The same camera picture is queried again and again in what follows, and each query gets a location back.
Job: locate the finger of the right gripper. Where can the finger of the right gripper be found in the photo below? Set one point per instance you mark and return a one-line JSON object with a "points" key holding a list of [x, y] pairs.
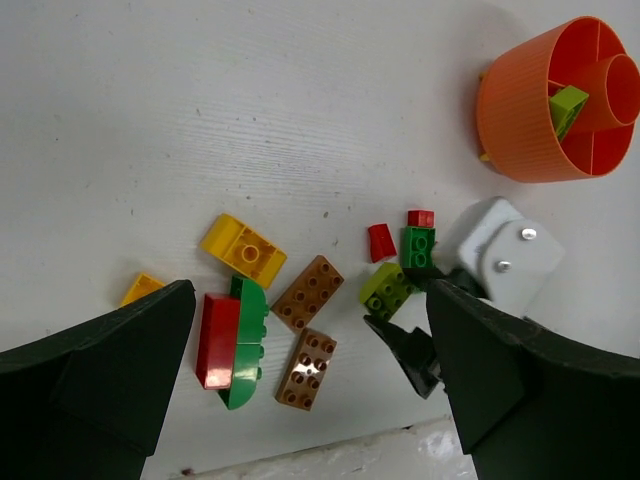
{"points": [[414, 351], [421, 278]]}

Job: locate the lime green lego brick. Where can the lime green lego brick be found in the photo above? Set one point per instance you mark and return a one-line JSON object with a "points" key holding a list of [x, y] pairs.
{"points": [[565, 105]]}

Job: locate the brown lego plate lower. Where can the brown lego plate lower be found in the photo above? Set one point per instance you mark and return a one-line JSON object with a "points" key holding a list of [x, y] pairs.
{"points": [[306, 370]]}

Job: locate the brown lego plate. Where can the brown lego plate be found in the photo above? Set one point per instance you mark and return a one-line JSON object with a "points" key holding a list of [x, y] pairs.
{"points": [[307, 294], [306, 370]]}

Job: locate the green lego plate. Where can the green lego plate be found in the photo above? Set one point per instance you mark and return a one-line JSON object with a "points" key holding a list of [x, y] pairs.
{"points": [[416, 247]]}

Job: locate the small orange-yellow lego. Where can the small orange-yellow lego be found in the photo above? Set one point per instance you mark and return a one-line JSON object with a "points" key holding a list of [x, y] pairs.
{"points": [[143, 285]]}

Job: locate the long red lego brick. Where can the long red lego brick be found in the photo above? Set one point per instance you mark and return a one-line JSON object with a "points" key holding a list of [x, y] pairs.
{"points": [[217, 342]]}

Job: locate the brown lego plate upper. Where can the brown lego plate upper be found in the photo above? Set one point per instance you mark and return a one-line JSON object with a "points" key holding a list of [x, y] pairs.
{"points": [[307, 294]]}

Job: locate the lime lego with yellow studs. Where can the lime lego with yellow studs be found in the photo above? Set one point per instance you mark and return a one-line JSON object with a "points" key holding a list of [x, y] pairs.
{"points": [[384, 293]]}

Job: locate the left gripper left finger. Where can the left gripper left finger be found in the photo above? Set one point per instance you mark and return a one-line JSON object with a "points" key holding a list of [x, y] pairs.
{"points": [[89, 402]]}

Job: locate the long green lego brick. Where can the long green lego brick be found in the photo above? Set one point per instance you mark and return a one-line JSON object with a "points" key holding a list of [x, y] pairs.
{"points": [[249, 349]]}

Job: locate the small red lego slope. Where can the small red lego slope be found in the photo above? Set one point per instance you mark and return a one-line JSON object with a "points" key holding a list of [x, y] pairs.
{"points": [[381, 244]]}

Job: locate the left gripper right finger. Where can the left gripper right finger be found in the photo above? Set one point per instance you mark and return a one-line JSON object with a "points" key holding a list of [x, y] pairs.
{"points": [[529, 403]]}

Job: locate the tiny red lego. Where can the tiny red lego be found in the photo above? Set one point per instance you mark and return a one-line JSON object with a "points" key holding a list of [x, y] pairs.
{"points": [[421, 218]]}

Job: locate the orange round divided container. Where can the orange round divided container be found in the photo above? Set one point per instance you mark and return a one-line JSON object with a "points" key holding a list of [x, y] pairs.
{"points": [[512, 109]]}

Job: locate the yellow curved lego brick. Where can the yellow curved lego brick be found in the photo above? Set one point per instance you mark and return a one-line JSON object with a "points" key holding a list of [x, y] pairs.
{"points": [[243, 249]]}

